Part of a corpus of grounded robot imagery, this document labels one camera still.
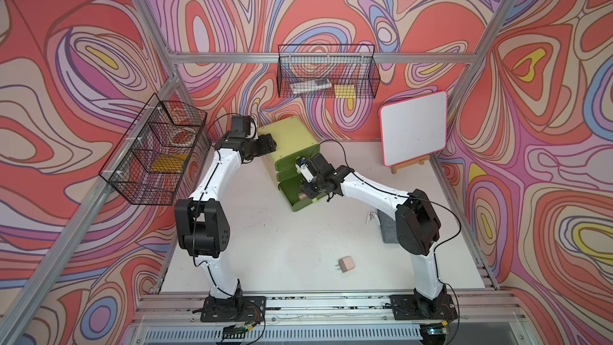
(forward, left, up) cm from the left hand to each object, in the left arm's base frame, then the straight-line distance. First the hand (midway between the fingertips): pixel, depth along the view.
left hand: (269, 145), depth 90 cm
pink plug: (-13, -13, -15) cm, 24 cm away
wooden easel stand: (+8, -66, -17) cm, 69 cm away
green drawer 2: (-7, -7, -9) cm, 13 cm away
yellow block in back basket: (+17, -29, +13) cm, 36 cm away
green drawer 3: (-10, -8, -15) cm, 20 cm away
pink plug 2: (-37, -28, -20) cm, 51 cm away
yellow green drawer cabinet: (+5, -8, -1) cm, 10 cm away
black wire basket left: (-17, +36, +7) cm, 40 cm away
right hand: (-12, -15, -13) cm, 24 cm away
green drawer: (-8, -9, +1) cm, 12 cm away
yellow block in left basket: (-17, +28, +10) cm, 34 cm away
